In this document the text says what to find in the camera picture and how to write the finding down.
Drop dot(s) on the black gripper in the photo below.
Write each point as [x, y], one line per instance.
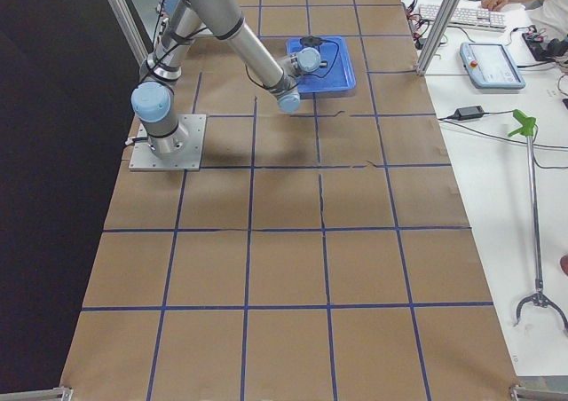
[324, 63]

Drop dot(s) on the blue plastic tray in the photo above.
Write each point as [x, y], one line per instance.
[322, 70]

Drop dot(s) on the black power adapter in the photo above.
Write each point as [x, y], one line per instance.
[469, 113]

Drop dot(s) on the teach pendant tablet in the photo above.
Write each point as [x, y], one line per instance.
[490, 66]

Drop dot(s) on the white keyboard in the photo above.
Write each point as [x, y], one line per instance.
[464, 17]

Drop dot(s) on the aluminium frame post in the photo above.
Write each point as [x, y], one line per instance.
[445, 12]

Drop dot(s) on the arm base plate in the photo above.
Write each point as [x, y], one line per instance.
[180, 151]

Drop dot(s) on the green handled reacher grabber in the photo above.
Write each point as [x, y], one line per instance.
[538, 298]

